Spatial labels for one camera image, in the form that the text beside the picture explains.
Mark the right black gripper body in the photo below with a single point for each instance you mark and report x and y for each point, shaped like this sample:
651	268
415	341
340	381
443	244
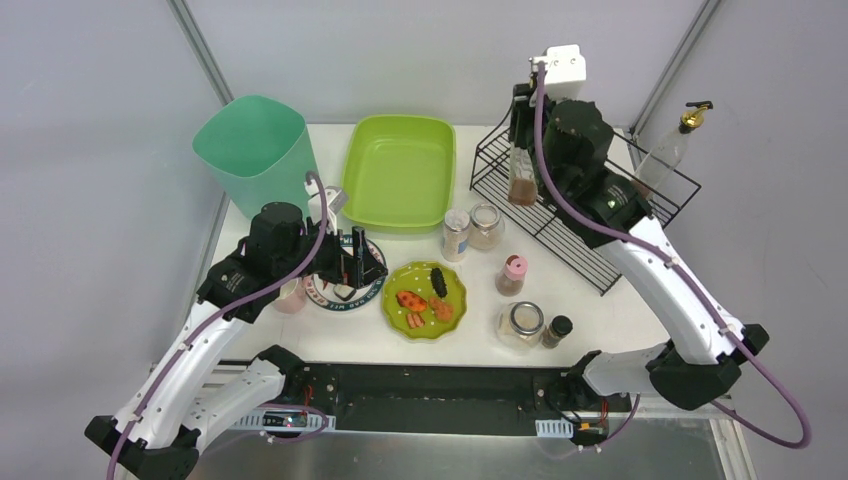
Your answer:
520	124

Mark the tall oil bottle gold pump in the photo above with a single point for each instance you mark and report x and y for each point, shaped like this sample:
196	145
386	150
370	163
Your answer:
522	184

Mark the oil bottle gold spout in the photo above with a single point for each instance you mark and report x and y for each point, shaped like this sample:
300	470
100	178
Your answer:
664	158

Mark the large glass jar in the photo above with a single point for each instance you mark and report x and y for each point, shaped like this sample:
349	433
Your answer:
520	325

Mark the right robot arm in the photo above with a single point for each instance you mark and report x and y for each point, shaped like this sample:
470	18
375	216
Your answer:
706	347

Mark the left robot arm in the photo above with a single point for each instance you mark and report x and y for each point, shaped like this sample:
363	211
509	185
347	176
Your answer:
161	432

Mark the sushi rice roll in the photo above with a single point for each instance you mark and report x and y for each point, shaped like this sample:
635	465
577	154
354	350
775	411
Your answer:
343	292

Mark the pink white mug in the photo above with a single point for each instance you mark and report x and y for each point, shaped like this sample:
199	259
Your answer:
292	297

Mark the orange grilled fish piece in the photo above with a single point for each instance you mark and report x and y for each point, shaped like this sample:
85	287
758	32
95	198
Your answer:
411	301

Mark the green dotted plate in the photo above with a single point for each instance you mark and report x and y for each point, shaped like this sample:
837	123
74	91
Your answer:
415	277

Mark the pork belly piece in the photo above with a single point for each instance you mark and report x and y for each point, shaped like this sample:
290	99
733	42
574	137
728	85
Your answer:
415	320

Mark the black sea cucumber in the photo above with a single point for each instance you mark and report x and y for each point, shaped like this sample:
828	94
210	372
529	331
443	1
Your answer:
438	282

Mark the fried chicken nugget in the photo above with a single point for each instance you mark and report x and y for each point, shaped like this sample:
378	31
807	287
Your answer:
442	310

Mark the white grain shaker jar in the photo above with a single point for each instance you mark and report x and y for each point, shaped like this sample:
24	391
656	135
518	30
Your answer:
455	234

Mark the lime green plastic basin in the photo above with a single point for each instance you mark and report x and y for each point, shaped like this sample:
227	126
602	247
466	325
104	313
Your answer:
399	173

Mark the glass jar beige contents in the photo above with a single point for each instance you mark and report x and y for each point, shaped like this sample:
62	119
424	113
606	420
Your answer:
487	227

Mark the teal plastic bin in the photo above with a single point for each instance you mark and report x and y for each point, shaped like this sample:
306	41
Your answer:
259	151

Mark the pink lid spice jar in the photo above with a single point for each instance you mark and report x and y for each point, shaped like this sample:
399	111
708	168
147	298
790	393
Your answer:
511	278

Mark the small black cap spice bottle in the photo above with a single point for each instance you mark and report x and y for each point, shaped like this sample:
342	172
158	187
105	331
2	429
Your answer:
559	327

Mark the black wire rack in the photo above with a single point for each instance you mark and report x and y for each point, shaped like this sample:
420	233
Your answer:
576	142

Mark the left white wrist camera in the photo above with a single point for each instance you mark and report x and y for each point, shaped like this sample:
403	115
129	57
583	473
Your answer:
336	199

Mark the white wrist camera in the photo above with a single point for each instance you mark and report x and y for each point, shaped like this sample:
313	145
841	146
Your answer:
336	199
565	71

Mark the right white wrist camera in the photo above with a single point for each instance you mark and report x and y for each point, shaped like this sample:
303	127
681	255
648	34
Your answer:
565	71

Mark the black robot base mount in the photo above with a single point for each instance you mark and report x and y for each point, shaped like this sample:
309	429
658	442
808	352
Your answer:
493	401

